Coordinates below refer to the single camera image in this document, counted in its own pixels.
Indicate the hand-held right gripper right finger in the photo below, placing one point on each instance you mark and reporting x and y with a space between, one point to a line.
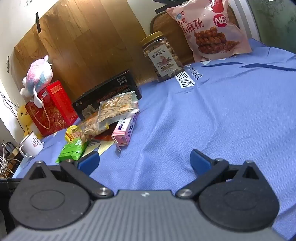
200 161

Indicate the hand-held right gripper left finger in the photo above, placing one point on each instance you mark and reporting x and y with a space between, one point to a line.
89 161

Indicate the pink carton box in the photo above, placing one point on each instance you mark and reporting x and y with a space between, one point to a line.
122 134

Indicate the black and beige packet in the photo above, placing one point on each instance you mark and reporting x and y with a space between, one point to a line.
101 147

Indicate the green snack packet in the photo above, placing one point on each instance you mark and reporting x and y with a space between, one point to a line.
71 150

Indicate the red flat packet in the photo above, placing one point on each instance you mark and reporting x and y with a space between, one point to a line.
105 136

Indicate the yellow jelly cup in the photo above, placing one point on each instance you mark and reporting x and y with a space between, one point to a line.
72 134

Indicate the clear peanut packet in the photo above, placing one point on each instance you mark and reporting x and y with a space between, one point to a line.
90 127

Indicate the blue printed cloth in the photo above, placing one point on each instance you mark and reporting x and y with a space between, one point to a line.
208 115

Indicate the clear almond packet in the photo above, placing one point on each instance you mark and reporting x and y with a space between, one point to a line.
115 109

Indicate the white enamel mug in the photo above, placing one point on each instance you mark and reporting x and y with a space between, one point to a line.
32 143

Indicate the red gift box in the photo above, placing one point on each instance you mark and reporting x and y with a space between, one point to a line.
57 104

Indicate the black printed box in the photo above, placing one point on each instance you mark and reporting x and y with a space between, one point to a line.
108 88

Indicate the yellow plush toy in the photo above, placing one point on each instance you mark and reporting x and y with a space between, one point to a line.
24 115

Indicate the pink and blue plush toy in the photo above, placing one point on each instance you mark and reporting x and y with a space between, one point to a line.
38 74

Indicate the clear nut jar gold lid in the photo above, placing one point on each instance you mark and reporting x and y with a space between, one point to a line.
161 58

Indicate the large wooden panel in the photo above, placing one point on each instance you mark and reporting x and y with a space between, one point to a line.
87 46

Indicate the small grey tape strip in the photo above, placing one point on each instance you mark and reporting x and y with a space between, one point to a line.
8 64

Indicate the large pink snack bag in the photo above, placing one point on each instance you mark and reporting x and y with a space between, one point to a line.
208 30

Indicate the round woven wooden board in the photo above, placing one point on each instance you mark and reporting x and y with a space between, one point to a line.
161 23

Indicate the black tape strip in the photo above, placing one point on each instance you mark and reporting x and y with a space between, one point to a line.
38 23

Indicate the crossed black tape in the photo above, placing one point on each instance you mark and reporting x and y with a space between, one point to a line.
168 7

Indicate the dark green panel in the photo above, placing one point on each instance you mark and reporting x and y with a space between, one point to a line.
272 20

